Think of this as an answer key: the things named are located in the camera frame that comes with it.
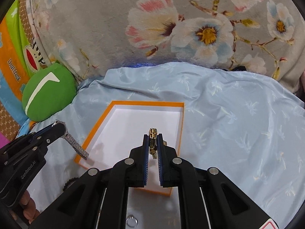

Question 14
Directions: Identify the silver link bracelet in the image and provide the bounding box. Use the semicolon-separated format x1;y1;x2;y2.
53;119;90;160

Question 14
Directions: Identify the gold wristwatch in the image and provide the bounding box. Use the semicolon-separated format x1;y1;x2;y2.
148;128;161;159

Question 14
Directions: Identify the orange jewelry box tray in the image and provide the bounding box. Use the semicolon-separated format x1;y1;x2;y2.
74;100;185;197

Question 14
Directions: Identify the left hand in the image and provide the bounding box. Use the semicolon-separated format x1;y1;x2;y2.
19;190;40;224

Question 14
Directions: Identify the green round plush pillow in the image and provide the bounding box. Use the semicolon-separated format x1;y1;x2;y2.
22;63;76;122

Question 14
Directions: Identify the colourful cartoon bedsheet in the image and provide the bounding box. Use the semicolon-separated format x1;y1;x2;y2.
1;0;52;146

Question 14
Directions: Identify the light blue palm-print cloth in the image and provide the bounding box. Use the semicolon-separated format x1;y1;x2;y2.
28;63;304;228

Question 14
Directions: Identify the grey floral blanket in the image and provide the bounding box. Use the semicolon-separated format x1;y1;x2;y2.
25;0;304;92

